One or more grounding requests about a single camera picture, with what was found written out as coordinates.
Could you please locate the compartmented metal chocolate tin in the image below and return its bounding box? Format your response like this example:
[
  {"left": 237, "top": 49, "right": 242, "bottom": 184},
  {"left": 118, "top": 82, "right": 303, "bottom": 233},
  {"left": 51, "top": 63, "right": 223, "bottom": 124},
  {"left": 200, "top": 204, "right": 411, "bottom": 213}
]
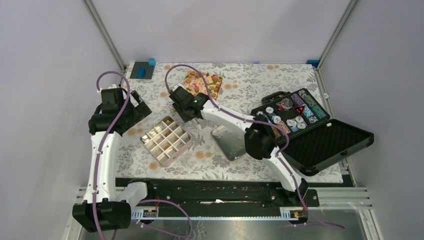
[{"left": 140, "top": 116, "right": 193, "bottom": 168}]

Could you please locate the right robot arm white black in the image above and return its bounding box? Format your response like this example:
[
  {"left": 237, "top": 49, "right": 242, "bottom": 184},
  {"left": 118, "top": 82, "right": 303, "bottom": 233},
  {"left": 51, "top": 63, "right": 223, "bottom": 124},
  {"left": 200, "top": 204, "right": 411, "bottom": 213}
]
[{"left": 168, "top": 84, "right": 309, "bottom": 206}]

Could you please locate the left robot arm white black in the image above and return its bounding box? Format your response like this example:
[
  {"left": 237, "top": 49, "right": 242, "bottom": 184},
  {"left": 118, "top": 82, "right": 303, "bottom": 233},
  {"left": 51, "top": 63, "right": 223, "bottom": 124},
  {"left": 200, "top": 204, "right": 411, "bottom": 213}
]
[{"left": 72, "top": 84, "right": 155, "bottom": 233}]

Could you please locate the floral rectangular tray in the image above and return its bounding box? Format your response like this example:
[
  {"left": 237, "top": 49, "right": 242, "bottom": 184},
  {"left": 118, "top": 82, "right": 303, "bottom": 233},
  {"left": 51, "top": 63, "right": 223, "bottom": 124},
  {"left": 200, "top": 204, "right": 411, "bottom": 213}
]
[{"left": 171, "top": 70, "right": 224, "bottom": 105}]

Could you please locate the grey lego baseplate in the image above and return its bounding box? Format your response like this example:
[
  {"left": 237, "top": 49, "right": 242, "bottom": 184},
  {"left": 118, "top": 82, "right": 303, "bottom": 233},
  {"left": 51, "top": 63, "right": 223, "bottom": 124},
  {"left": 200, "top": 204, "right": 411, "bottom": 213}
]
[{"left": 130, "top": 61, "right": 156, "bottom": 80}]

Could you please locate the floral table mat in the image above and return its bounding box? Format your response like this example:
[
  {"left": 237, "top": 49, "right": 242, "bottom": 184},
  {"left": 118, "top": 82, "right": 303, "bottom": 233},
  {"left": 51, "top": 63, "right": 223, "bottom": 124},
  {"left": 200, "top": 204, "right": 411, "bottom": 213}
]
[{"left": 116, "top": 63, "right": 322, "bottom": 182}]

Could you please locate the silver tin lid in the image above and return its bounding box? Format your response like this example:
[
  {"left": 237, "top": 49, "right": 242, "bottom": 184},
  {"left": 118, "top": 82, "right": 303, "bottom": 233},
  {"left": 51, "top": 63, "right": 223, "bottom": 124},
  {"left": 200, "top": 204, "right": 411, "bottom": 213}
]
[{"left": 211, "top": 125, "right": 247, "bottom": 162}]

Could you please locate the clear plastic cup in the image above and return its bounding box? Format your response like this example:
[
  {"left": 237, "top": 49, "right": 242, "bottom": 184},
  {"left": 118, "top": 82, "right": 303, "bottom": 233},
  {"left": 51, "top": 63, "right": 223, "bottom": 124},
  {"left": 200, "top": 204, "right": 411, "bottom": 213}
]
[{"left": 280, "top": 98, "right": 293, "bottom": 111}]

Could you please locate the black poker chip case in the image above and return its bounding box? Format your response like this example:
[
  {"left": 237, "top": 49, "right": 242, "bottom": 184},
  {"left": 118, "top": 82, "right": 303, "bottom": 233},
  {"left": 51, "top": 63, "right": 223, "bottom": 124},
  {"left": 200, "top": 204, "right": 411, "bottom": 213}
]
[{"left": 250, "top": 88, "right": 374, "bottom": 176}]

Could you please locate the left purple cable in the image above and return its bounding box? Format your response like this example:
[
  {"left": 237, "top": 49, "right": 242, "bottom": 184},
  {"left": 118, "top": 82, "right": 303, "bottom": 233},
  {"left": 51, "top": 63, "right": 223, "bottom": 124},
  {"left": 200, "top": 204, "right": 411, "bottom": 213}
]
[{"left": 91, "top": 70, "right": 132, "bottom": 240}]

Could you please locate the purple cable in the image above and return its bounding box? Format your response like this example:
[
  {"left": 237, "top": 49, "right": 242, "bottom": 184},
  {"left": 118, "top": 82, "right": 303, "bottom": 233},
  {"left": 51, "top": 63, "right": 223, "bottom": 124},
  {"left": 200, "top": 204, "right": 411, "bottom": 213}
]
[
  {"left": 91, "top": 70, "right": 132, "bottom": 240},
  {"left": 164, "top": 64, "right": 347, "bottom": 233}
]

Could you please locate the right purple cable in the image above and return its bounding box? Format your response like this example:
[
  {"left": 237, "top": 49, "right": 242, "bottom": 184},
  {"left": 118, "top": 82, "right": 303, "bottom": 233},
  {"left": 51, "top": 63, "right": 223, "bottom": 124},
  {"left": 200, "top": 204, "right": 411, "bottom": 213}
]
[{"left": 164, "top": 64, "right": 347, "bottom": 233}]

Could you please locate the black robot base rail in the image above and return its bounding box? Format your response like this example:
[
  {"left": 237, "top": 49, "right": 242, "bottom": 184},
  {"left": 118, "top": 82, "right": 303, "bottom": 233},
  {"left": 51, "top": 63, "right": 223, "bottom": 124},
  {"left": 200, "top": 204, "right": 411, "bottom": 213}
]
[{"left": 115, "top": 177, "right": 320, "bottom": 219}]

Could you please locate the blue corner bracket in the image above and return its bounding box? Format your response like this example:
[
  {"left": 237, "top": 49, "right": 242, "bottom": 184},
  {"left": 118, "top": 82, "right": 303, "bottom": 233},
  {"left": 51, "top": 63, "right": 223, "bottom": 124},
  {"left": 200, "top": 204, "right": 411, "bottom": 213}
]
[{"left": 306, "top": 59, "right": 320, "bottom": 68}]

